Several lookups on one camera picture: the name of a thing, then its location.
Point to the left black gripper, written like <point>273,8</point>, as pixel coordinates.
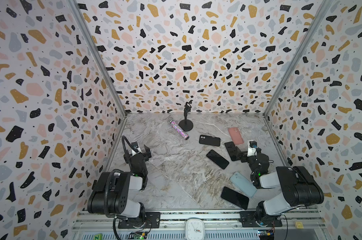
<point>138,154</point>

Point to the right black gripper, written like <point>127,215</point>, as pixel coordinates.
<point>244,155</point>

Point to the black screen pink phone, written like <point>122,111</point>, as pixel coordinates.
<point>218,159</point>

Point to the black phone case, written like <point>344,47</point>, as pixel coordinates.
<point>210,140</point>
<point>234,152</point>

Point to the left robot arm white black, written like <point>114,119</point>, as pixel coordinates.
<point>110,194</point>

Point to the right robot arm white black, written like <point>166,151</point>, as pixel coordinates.
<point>299,189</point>

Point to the black flat phone case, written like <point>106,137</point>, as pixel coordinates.
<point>234,152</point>

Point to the light blue phone case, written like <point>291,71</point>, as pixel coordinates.
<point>243,184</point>

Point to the pink phone case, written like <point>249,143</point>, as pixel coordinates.
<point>236,135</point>

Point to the black phone near front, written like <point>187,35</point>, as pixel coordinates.
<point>235,198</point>

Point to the black phone stand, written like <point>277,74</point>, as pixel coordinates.
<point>185,124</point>

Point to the purple glitter tube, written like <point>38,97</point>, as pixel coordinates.
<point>179,130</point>

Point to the left circuit board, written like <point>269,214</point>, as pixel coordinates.
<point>138,235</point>

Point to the circuit board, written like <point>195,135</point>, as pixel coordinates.
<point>266,235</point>
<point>138,235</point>

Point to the right circuit board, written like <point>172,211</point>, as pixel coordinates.
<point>266,235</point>

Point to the yellow sticker tag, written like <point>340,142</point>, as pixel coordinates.
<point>299,225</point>

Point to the green label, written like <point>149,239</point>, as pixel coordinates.
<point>98,237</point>

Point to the white square clock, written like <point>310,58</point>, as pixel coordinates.
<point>195,229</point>

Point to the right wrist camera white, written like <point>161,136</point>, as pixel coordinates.
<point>252,148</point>

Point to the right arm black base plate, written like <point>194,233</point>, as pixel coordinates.
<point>253,219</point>

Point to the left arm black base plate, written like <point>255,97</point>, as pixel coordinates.
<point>149,220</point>

